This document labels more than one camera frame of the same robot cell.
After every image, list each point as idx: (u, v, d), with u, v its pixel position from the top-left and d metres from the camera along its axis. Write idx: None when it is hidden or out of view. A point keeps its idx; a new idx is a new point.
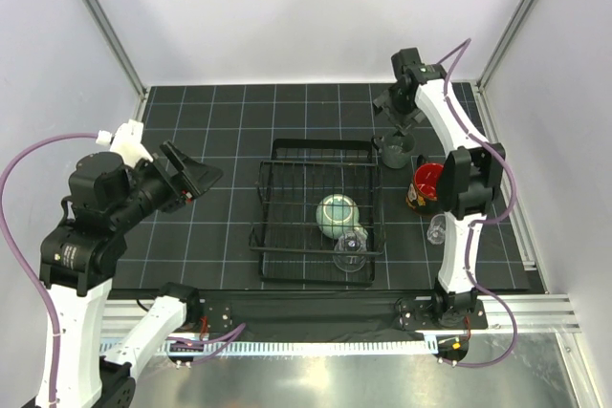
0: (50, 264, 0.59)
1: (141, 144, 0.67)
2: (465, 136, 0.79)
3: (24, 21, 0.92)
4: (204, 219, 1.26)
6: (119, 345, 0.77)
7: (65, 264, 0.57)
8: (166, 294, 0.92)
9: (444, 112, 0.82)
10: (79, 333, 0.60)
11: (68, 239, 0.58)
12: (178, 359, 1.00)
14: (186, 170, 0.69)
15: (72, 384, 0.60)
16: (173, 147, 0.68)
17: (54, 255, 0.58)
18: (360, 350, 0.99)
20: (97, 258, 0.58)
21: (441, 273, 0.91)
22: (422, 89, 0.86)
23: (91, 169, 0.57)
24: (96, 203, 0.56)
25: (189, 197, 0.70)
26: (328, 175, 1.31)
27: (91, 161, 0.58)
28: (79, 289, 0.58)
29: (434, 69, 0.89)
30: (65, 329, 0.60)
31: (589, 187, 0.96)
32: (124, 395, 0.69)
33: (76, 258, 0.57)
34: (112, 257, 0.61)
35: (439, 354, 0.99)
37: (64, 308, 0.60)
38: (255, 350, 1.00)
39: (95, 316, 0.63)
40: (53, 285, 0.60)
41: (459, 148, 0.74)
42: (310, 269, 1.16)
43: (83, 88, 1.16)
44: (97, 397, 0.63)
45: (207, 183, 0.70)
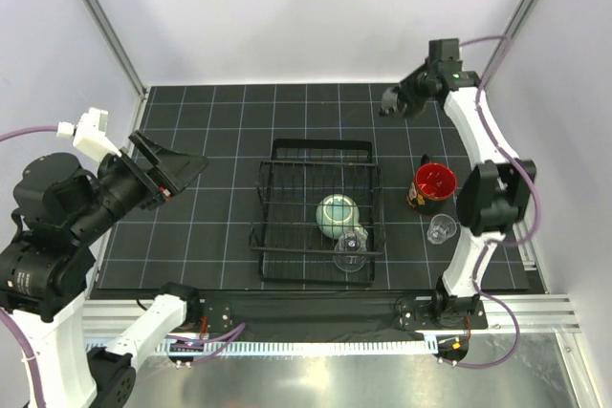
0: (5, 289, 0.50)
1: (104, 136, 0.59)
2: (494, 150, 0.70)
3: (23, 22, 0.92)
4: (204, 219, 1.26)
6: (118, 339, 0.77)
7: (20, 289, 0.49)
8: (166, 293, 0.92)
9: (473, 121, 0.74)
10: (57, 353, 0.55)
11: (21, 261, 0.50)
12: (178, 359, 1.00)
14: (162, 163, 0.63)
15: (59, 397, 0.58)
16: (144, 139, 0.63)
17: (7, 281, 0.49)
18: (360, 350, 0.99)
20: (58, 279, 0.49)
21: (445, 273, 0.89)
22: (454, 96, 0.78)
23: (39, 177, 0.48)
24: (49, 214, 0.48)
25: (169, 194, 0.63)
26: (328, 175, 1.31)
27: (39, 164, 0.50)
28: (44, 314, 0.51)
29: (467, 76, 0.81)
30: (39, 351, 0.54)
31: (590, 185, 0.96)
32: (124, 384, 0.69)
33: (32, 284, 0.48)
34: (77, 276, 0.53)
35: (439, 354, 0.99)
37: (32, 332, 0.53)
38: (255, 350, 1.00)
39: (71, 330, 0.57)
40: (14, 309, 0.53)
41: (487, 161, 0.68)
42: (310, 269, 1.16)
43: (83, 88, 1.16)
44: (91, 398, 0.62)
45: (185, 176, 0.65)
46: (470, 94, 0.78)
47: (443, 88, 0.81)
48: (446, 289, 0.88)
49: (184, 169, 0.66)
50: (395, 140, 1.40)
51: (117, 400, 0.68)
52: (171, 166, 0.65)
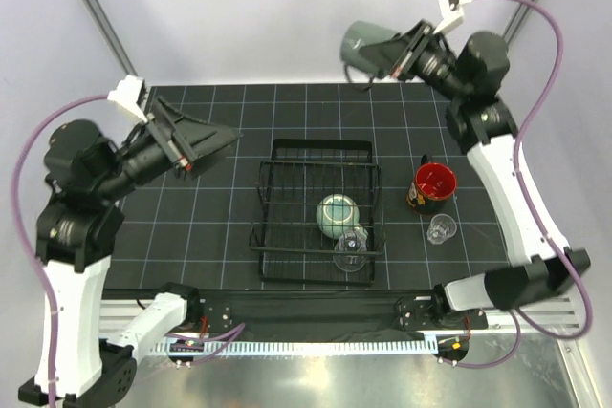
0: (46, 240, 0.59)
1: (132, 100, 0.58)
2: (541, 237, 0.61)
3: (23, 22, 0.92)
4: (204, 219, 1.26)
6: (120, 332, 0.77)
7: (61, 239, 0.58)
8: (165, 292, 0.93)
9: (513, 192, 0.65)
10: (79, 311, 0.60)
11: (62, 215, 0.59)
12: (178, 358, 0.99)
14: (180, 132, 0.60)
15: (72, 363, 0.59)
16: (164, 106, 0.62)
17: (50, 231, 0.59)
18: (360, 350, 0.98)
20: (94, 234, 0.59)
21: (447, 284, 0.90)
22: (484, 150, 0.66)
23: (63, 147, 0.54)
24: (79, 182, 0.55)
25: (186, 162, 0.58)
26: (328, 175, 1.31)
27: (63, 133, 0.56)
28: (76, 265, 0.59)
29: (498, 118, 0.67)
30: (64, 306, 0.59)
31: (593, 185, 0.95)
32: (124, 375, 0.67)
33: (72, 236, 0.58)
34: (111, 232, 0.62)
35: (440, 354, 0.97)
37: (61, 285, 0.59)
38: (255, 350, 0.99)
39: (94, 295, 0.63)
40: (49, 261, 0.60)
41: (535, 259, 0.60)
42: (310, 269, 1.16)
43: (83, 88, 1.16)
44: (97, 375, 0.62)
45: (205, 145, 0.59)
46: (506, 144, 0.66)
47: (468, 131, 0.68)
48: (448, 300, 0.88)
49: (204, 139, 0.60)
50: (395, 140, 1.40)
51: (118, 392, 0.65)
52: (191, 134, 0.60)
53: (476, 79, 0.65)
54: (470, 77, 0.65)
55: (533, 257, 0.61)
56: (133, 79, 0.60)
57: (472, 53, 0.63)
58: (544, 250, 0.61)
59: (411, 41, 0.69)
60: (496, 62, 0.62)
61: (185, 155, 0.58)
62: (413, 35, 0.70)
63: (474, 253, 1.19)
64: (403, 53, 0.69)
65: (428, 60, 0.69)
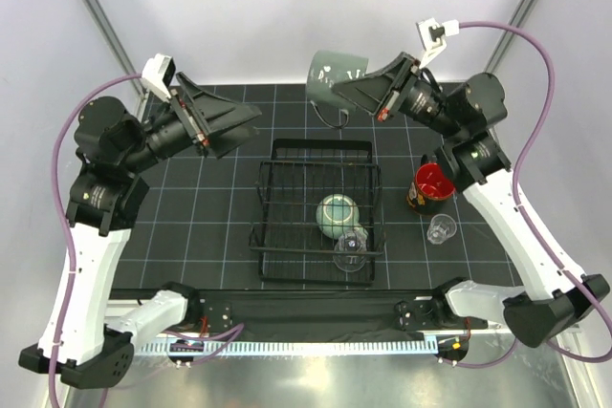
0: (78, 204, 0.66)
1: (158, 76, 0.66)
2: (557, 270, 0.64)
3: (23, 22, 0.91)
4: (204, 219, 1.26)
6: (120, 319, 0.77)
7: (93, 203, 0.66)
8: (167, 289, 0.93)
9: (520, 228, 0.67)
10: (95, 274, 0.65)
11: (95, 182, 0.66)
12: (178, 358, 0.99)
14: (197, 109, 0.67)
15: (77, 327, 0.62)
16: (186, 79, 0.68)
17: (82, 195, 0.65)
18: (360, 350, 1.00)
20: (121, 202, 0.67)
21: (447, 289, 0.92)
22: (481, 188, 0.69)
23: (94, 123, 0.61)
24: (109, 155, 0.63)
25: (204, 138, 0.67)
26: (328, 175, 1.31)
27: (91, 110, 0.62)
28: (102, 226, 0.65)
29: (488, 152, 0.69)
30: (81, 268, 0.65)
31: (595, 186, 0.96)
32: (121, 360, 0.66)
33: (102, 203, 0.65)
34: (137, 202, 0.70)
35: (439, 354, 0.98)
37: (83, 246, 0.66)
38: (255, 350, 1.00)
39: (110, 265, 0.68)
40: (76, 224, 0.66)
41: (557, 295, 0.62)
42: (310, 269, 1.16)
43: (83, 88, 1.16)
44: (98, 350, 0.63)
45: (220, 122, 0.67)
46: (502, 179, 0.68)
47: (460, 169, 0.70)
48: (451, 307, 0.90)
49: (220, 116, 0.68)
50: (395, 140, 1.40)
51: (112, 375, 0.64)
52: (209, 111, 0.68)
53: (470, 122, 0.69)
54: (465, 118, 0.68)
55: (554, 291, 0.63)
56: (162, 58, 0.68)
57: (470, 103, 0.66)
58: (562, 283, 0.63)
59: (395, 78, 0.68)
60: (492, 110, 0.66)
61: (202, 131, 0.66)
62: (396, 72, 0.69)
63: (474, 253, 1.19)
64: (387, 92, 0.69)
65: (417, 98, 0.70)
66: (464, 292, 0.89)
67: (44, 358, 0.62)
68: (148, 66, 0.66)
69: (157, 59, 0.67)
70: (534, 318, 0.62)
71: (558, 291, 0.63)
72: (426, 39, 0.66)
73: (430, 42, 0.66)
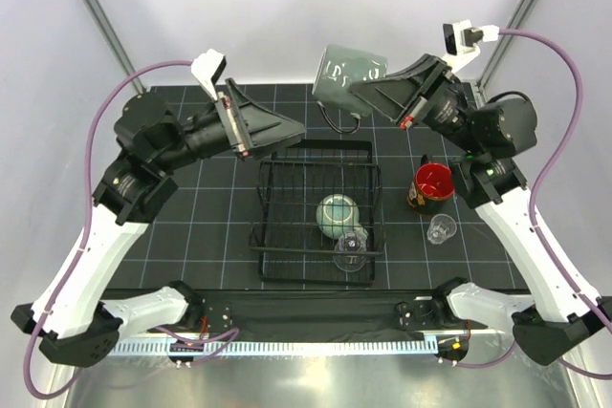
0: (106, 185, 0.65)
1: (207, 81, 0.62)
2: (573, 293, 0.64)
3: (23, 23, 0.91)
4: (204, 219, 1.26)
6: (117, 304, 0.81)
7: (120, 190, 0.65)
8: (173, 288, 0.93)
9: (535, 248, 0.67)
10: (99, 258, 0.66)
11: (126, 170, 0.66)
12: (178, 359, 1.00)
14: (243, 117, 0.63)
15: (69, 303, 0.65)
16: (235, 86, 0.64)
17: (113, 180, 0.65)
18: (360, 350, 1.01)
20: (145, 197, 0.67)
21: (449, 293, 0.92)
22: (495, 207, 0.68)
23: (137, 118, 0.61)
24: (142, 150, 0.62)
25: (244, 150, 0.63)
26: (328, 174, 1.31)
27: (138, 101, 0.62)
28: (120, 216, 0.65)
29: (503, 169, 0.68)
30: (90, 247, 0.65)
31: (597, 185, 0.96)
32: (103, 344, 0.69)
33: (127, 192, 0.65)
34: (163, 200, 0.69)
35: (439, 354, 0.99)
37: (98, 228, 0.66)
38: (255, 350, 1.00)
39: (119, 249, 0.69)
40: (98, 204, 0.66)
41: (573, 319, 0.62)
42: (310, 269, 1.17)
43: (83, 88, 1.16)
44: (82, 329, 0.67)
45: (264, 136, 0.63)
46: (518, 198, 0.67)
47: (474, 187, 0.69)
48: (451, 307, 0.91)
49: (265, 129, 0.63)
50: (395, 140, 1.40)
51: (90, 357, 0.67)
52: (254, 121, 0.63)
53: (496, 147, 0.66)
54: (491, 143, 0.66)
55: (569, 315, 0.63)
56: (215, 54, 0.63)
57: (501, 131, 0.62)
58: (578, 307, 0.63)
59: (423, 83, 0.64)
60: (520, 140, 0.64)
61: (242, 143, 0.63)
62: (425, 75, 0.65)
63: (473, 253, 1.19)
64: (413, 97, 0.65)
65: (443, 108, 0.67)
66: (466, 298, 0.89)
67: (32, 320, 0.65)
68: (200, 60, 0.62)
69: (210, 55, 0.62)
70: (545, 340, 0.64)
71: (574, 315, 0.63)
72: (460, 42, 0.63)
73: (462, 45, 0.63)
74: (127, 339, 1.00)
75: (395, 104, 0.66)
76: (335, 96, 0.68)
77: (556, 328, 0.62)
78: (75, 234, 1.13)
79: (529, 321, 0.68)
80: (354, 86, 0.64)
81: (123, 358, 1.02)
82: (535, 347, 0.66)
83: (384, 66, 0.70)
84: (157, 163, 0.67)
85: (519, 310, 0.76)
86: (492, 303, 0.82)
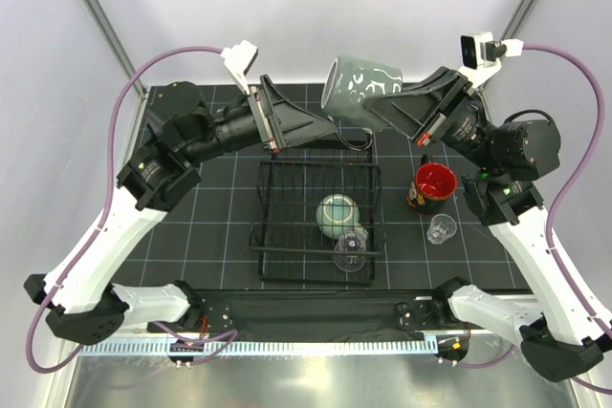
0: (130, 170, 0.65)
1: (238, 75, 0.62)
2: (588, 316, 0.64)
3: (23, 23, 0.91)
4: (204, 219, 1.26)
6: (124, 290, 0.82)
7: (143, 176, 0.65)
8: (177, 288, 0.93)
9: (549, 268, 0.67)
10: (115, 240, 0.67)
11: (153, 157, 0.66)
12: (178, 359, 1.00)
14: (276, 116, 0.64)
15: (79, 280, 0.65)
16: (271, 84, 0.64)
17: (138, 164, 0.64)
18: (360, 350, 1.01)
20: (167, 185, 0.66)
21: (451, 295, 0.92)
22: (512, 228, 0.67)
23: (169, 106, 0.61)
24: (170, 137, 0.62)
25: (274, 147, 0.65)
26: (328, 174, 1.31)
27: (172, 90, 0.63)
28: (140, 202, 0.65)
29: (519, 188, 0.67)
30: (107, 227, 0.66)
31: (599, 185, 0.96)
32: (106, 325, 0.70)
33: (150, 179, 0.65)
34: (185, 190, 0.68)
35: (439, 354, 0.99)
37: (118, 210, 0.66)
38: (255, 350, 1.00)
39: (135, 235, 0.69)
40: (121, 185, 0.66)
41: (587, 343, 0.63)
42: (310, 269, 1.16)
43: (84, 88, 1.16)
44: (88, 308, 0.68)
45: (295, 134, 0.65)
46: (532, 218, 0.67)
47: (491, 205, 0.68)
48: (451, 307, 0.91)
49: (296, 128, 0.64)
50: (395, 140, 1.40)
51: (92, 337, 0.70)
52: (287, 120, 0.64)
53: (515, 170, 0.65)
54: (510, 164, 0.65)
55: (583, 339, 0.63)
56: (249, 48, 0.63)
57: (524, 155, 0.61)
58: (592, 330, 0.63)
59: (442, 99, 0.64)
60: (541, 164, 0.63)
61: (274, 141, 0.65)
62: (443, 92, 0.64)
63: (473, 253, 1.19)
64: (431, 114, 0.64)
65: (462, 125, 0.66)
66: (468, 302, 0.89)
67: (42, 291, 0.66)
68: (233, 52, 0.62)
69: (245, 50, 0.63)
70: (559, 361, 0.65)
71: (588, 338, 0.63)
72: (481, 54, 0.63)
73: (483, 60, 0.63)
74: (127, 339, 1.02)
75: (411, 120, 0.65)
76: (347, 112, 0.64)
77: (570, 352, 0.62)
78: (75, 235, 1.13)
79: (539, 339, 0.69)
80: (368, 102, 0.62)
81: (123, 358, 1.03)
82: (546, 365, 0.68)
83: (397, 75, 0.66)
84: (184, 154, 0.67)
85: (527, 324, 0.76)
86: (499, 312, 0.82)
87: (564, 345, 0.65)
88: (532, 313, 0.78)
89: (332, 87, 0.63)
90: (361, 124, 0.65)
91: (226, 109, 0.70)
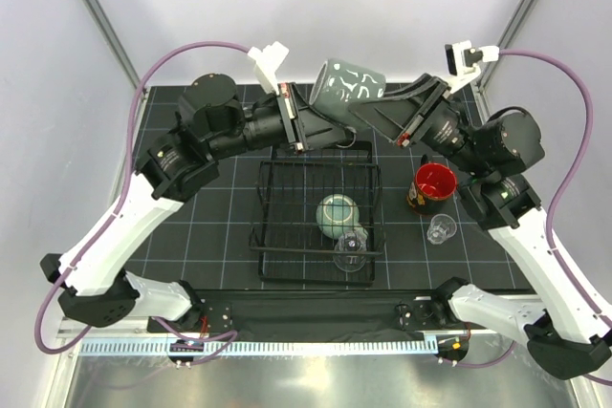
0: (150, 157, 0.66)
1: (273, 74, 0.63)
2: (593, 314, 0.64)
3: (23, 23, 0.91)
4: (204, 219, 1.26)
6: (136, 278, 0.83)
7: (163, 163, 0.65)
8: (180, 286, 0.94)
9: (553, 272, 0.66)
10: (129, 228, 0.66)
11: (175, 145, 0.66)
12: (178, 359, 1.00)
14: (302, 119, 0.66)
15: (93, 264, 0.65)
16: (296, 90, 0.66)
17: (158, 152, 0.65)
18: (360, 350, 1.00)
20: (185, 176, 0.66)
21: (451, 297, 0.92)
22: (512, 231, 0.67)
23: (204, 95, 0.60)
24: (200, 128, 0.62)
25: (299, 149, 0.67)
26: (328, 175, 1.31)
27: (207, 78, 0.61)
28: (156, 191, 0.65)
29: (516, 190, 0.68)
30: (123, 214, 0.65)
31: (601, 185, 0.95)
32: (117, 310, 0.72)
33: (168, 168, 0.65)
34: (203, 182, 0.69)
35: (439, 354, 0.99)
37: (134, 196, 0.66)
38: (255, 350, 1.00)
39: (149, 225, 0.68)
40: (140, 173, 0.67)
41: (596, 340, 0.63)
42: (310, 269, 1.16)
43: (84, 88, 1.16)
44: (99, 291, 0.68)
45: (317, 139, 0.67)
46: (532, 221, 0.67)
47: (489, 208, 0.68)
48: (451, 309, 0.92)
49: (317, 133, 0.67)
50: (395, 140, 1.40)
51: (103, 319, 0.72)
52: (310, 124, 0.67)
53: (503, 164, 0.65)
54: (497, 161, 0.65)
55: (591, 337, 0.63)
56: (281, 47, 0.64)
57: (506, 146, 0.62)
58: (599, 328, 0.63)
59: (423, 104, 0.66)
60: (528, 155, 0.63)
61: (299, 143, 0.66)
62: (424, 96, 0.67)
63: (473, 253, 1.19)
64: (412, 117, 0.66)
65: (442, 128, 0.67)
66: (469, 302, 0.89)
67: (56, 271, 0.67)
68: (264, 53, 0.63)
69: (275, 50, 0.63)
70: (569, 359, 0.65)
71: (596, 336, 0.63)
72: (461, 63, 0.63)
73: (463, 66, 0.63)
74: (127, 339, 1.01)
75: (393, 124, 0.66)
76: (334, 111, 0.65)
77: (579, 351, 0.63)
78: (76, 235, 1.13)
79: (545, 338, 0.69)
80: (354, 105, 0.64)
81: (123, 358, 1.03)
82: (555, 363, 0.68)
83: (383, 79, 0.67)
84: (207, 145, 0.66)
85: (532, 323, 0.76)
86: (500, 313, 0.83)
87: (570, 344, 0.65)
88: (534, 311, 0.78)
89: (320, 85, 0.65)
90: (344, 123, 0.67)
91: (253, 106, 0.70)
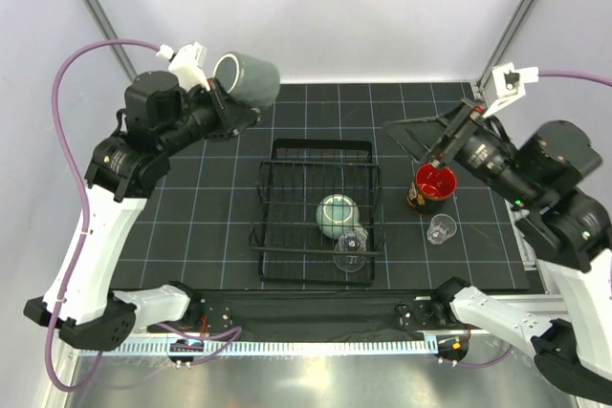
0: (98, 164, 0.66)
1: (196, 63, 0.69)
2: None
3: (23, 24, 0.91)
4: (204, 219, 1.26)
6: (125, 294, 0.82)
7: (113, 165, 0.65)
8: (172, 285, 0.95)
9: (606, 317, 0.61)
10: (106, 238, 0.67)
11: (120, 147, 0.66)
12: (178, 359, 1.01)
14: (229, 110, 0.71)
15: (81, 288, 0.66)
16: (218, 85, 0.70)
17: (104, 158, 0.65)
18: (360, 350, 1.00)
20: (140, 170, 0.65)
21: (456, 299, 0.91)
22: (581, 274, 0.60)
23: (146, 86, 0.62)
24: (149, 119, 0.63)
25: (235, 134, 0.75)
26: (328, 175, 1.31)
27: (147, 76, 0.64)
28: (118, 192, 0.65)
29: (594, 225, 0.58)
30: (93, 229, 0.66)
31: None
32: (122, 327, 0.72)
33: (120, 167, 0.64)
34: (158, 174, 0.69)
35: (440, 353, 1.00)
37: (96, 209, 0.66)
38: (255, 350, 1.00)
39: (123, 227, 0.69)
40: (93, 184, 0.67)
41: None
42: (310, 269, 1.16)
43: (83, 88, 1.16)
44: (98, 313, 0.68)
45: (242, 123, 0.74)
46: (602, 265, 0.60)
47: (560, 242, 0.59)
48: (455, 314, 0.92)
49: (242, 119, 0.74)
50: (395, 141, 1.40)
51: (111, 340, 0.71)
52: (236, 114, 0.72)
53: (557, 179, 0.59)
54: (547, 177, 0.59)
55: None
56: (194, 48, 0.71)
57: (550, 158, 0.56)
58: None
59: (449, 125, 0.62)
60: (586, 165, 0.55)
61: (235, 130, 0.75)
62: (451, 118, 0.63)
63: (473, 253, 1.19)
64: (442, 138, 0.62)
65: (476, 151, 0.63)
66: (472, 307, 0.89)
67: (46, 311, 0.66)
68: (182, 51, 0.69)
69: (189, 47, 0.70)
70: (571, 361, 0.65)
71: None
72: (503, 86, 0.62)
73: (504, 89, 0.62)
74: (127, 339, 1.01)
75: (421, 144, 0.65)
76: (249, 96, 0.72)
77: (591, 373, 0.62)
78: None
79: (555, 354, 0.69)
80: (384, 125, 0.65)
81: (123, 358, 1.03)
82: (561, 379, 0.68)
83: (276, 71, 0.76)
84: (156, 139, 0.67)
85: (538, 333, 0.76)
86: (506, 321, 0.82)
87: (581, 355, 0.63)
88: (540, 322, 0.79)
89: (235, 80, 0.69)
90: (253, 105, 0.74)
91: None
